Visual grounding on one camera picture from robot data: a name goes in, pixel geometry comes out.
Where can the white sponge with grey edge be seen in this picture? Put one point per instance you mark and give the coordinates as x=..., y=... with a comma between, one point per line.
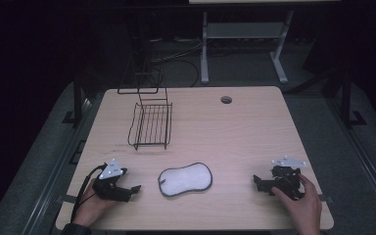
x=185, y=179

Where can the person's right hand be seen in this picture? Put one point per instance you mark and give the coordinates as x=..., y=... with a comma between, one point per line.
x=303, y=206

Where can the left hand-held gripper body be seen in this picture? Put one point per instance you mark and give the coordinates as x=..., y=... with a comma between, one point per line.
x=110, y=186

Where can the person's left hand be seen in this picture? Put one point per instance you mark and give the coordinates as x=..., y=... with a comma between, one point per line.
x=92, y=206

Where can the white metal stand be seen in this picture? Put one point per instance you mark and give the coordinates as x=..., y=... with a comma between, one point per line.
x=244, y=39

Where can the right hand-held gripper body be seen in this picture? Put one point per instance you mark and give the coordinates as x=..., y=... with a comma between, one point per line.
x=286, y=178

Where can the black metal post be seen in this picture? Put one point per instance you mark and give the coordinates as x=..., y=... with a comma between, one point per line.
x=347, y=94
x=77, y=98

